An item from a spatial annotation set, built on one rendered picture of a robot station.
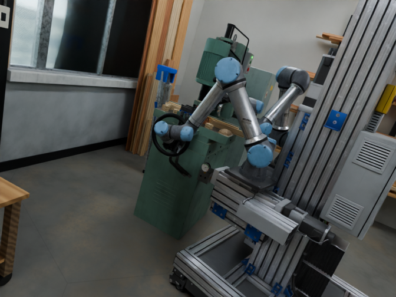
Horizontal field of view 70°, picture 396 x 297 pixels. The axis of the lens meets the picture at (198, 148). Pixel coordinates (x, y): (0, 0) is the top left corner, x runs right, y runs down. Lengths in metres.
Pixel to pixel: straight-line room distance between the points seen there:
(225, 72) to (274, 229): 0.75
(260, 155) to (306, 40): 3.19
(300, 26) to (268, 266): 3.38
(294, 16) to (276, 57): 0.58
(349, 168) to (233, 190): 0.58
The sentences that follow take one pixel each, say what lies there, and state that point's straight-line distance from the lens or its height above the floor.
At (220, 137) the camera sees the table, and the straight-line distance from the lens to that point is 1.90.
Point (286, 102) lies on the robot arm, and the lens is 1.76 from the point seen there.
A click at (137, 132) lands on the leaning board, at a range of 3.54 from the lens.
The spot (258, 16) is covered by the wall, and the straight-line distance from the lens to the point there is 4.53.
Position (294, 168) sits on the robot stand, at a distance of 1.62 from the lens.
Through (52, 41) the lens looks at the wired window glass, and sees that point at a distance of 2.82.
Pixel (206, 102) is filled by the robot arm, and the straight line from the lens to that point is 1.50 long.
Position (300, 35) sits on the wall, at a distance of 4.39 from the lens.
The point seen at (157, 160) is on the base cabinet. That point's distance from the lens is 2.15.
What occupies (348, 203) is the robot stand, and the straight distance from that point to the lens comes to 1.52.
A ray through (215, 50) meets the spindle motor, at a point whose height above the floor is 1.40.
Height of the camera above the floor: 1.31
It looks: 17 degrees down
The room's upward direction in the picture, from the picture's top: 18 degrees clockwise
